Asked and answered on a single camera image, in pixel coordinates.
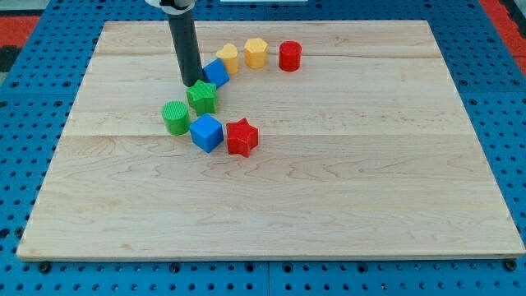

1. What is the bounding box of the green star block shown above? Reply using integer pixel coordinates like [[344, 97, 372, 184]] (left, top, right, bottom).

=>
[[186, 80, 218, 116]]

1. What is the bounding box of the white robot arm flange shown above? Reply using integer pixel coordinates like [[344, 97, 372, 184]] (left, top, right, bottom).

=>
[[145, 0, 196, 15]]

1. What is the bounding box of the red star block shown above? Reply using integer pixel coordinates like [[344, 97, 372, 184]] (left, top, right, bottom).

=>
[[226, 118, 259, 158]]

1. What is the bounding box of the blue cube block lower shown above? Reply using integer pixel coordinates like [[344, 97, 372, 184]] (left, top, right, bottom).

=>
[[190, 113, 224, 153]]

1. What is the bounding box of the blue cube block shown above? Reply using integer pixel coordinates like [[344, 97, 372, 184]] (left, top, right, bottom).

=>
[[203, 58, 230, 88], [190, 113, 224, 153]]

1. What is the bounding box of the blue cube block upper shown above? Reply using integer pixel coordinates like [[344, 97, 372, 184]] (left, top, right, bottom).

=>
[[203, 58, 230, 88]]

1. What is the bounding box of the green cylinder block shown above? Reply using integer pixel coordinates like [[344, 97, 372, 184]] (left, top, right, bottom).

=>
[[161, 100, 191, 136]]

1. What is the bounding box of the wooden board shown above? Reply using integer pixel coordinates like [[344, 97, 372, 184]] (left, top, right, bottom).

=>
[[17, 21, 525, 261]]

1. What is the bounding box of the red cylinder block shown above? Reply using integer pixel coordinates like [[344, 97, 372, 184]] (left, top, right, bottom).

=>
[[279, 40, 302, 72]]

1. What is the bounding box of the yellow hexagon block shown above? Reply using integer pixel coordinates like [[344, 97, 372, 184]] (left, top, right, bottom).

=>
[[244, 38, 268, 69]]

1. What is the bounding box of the yellow heart block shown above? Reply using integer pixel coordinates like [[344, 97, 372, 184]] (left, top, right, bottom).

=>
[[215, 44, 239, 74]]

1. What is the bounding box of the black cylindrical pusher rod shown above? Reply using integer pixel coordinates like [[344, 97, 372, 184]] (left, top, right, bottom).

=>
[[167, 7, 203, 87]]

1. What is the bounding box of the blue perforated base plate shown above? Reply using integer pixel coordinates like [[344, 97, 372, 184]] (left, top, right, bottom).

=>
[[1, 0, 525, 295]]

